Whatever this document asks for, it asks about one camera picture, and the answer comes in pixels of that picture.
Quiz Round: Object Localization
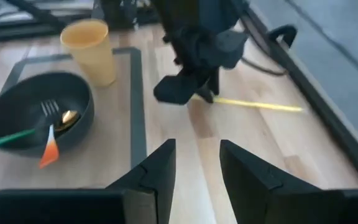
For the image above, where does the amazon basics baking mat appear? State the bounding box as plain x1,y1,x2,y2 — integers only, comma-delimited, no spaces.
0,46,148,191

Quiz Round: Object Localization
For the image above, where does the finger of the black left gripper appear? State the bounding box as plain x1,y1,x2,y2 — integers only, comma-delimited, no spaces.
153,70,210,106
196,68,221,105

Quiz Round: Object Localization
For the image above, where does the yellow plastic cup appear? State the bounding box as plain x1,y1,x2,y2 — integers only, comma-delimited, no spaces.
60,18,117,88

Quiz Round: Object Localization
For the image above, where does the silver fork with orange handle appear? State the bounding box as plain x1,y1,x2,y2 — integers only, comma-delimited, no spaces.
38,99,62,170

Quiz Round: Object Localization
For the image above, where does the dark green bowl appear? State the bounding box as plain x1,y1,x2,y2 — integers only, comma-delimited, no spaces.
0,71,95,158

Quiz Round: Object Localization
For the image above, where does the gold spoon with green handle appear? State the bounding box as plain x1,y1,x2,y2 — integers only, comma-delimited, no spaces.
0,109,81,153

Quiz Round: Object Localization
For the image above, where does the black table edge rail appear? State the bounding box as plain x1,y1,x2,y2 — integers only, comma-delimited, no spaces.
237,0,358,189

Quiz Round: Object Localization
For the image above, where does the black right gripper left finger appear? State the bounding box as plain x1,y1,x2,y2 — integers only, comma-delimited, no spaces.
105,138,177,224

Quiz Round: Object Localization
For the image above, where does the yellow straw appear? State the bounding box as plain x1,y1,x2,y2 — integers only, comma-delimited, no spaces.
191,93,306,113

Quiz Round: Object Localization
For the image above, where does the black table clamp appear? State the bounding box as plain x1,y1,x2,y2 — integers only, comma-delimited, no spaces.
267,24,298,48

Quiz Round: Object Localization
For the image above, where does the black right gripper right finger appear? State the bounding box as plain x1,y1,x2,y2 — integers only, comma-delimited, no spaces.
219,139,345,224

